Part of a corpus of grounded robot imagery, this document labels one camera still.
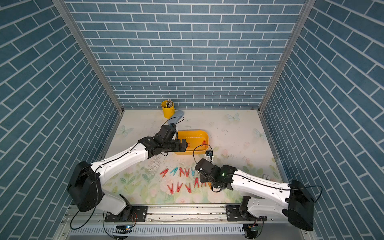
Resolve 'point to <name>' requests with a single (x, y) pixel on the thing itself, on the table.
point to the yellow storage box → (198, 141)
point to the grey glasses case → (177, 114)
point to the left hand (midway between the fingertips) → (185, 145)
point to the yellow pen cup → (168, 109)
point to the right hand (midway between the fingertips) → (203, 174)
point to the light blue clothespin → (192, 172)
